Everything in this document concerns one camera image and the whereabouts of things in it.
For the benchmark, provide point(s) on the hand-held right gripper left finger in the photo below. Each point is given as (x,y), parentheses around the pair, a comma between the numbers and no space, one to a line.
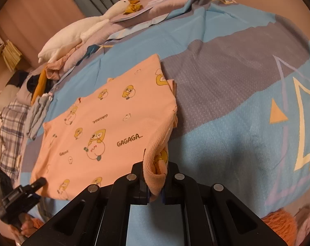
(141,184)

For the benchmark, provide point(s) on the stack of yellowish books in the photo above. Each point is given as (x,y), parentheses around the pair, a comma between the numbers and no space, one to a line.
(11,55)

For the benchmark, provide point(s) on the dusty pink crumpled cloth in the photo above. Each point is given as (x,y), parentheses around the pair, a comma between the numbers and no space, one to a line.
(57,66)

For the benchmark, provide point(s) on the blue and grey patterned blanket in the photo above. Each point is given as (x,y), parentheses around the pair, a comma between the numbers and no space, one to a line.
(221,133)

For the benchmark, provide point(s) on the plaid cloth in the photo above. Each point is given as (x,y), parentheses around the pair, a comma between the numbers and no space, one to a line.
(11,133)

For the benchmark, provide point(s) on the yellow crumpled object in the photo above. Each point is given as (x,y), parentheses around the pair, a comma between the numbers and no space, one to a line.
(133,9)

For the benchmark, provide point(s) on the grey folded garment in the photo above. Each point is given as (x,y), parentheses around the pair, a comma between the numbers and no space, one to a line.
(39,115)

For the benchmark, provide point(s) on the person's left hand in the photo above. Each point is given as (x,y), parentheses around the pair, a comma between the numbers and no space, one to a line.
(26,225)

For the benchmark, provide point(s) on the lilac quilt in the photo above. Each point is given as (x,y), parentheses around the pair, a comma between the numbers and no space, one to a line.
(167,10)

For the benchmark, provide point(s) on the white goose plush toy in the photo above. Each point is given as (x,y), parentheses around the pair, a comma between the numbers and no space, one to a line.
(67,38)

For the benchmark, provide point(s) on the white paper sheets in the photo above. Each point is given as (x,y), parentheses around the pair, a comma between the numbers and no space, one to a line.
(158,0)

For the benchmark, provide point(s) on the pink cartoon print shirt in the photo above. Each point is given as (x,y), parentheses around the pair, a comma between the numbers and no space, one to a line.
(106,123)

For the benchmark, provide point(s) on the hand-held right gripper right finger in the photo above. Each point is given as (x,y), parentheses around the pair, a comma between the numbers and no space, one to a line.
(171,187)

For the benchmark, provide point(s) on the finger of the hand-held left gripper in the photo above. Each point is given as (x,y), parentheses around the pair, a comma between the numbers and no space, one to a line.
(38,184)

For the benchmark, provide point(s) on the dark cloth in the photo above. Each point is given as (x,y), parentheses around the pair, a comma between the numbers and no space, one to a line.
(30,85)

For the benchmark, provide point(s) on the orange fluffy object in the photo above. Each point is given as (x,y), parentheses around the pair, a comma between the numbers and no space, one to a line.
(279,228)

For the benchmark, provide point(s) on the mustard yellow cloth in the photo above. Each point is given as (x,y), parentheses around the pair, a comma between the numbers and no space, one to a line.
(39,87)

